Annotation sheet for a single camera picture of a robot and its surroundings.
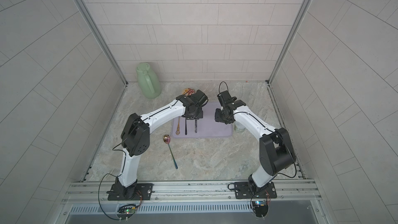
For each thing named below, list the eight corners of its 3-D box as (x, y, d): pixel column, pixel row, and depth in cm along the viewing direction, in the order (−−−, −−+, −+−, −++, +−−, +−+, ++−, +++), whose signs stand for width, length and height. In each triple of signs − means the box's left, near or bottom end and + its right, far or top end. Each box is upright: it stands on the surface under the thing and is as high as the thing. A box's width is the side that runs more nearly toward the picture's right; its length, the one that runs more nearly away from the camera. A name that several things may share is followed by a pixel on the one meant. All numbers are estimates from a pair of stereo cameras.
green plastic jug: (144, 102, 107) (131, 78, 88) (149, 87, 116) (138, 62, 98) (158, 102, 107) (149, 78, 89) (162, 87, 116) (154, 62, 98)
